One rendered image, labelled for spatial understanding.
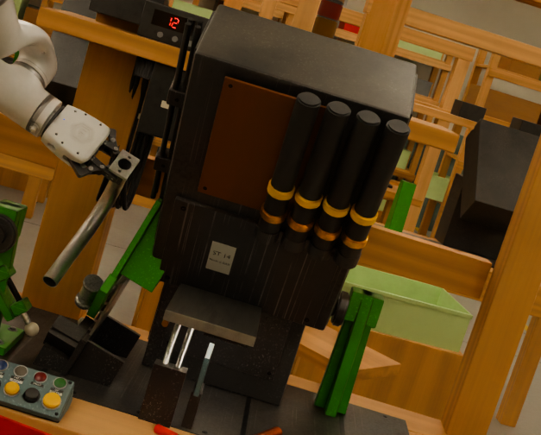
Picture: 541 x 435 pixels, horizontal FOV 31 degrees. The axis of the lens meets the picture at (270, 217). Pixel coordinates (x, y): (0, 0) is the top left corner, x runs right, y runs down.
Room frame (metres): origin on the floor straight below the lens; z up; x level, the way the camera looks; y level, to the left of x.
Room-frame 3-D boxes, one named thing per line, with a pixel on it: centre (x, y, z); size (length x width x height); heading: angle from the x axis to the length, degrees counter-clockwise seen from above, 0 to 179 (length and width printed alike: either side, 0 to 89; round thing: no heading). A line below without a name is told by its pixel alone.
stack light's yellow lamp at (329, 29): (2.19, 0.01, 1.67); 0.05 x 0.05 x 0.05
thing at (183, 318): (1.79, 0.04, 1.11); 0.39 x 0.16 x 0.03; 1
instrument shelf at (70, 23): (2.15, 0.13, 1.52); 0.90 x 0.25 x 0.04; 91
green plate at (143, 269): (1.83, 0.20, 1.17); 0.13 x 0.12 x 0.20; 91
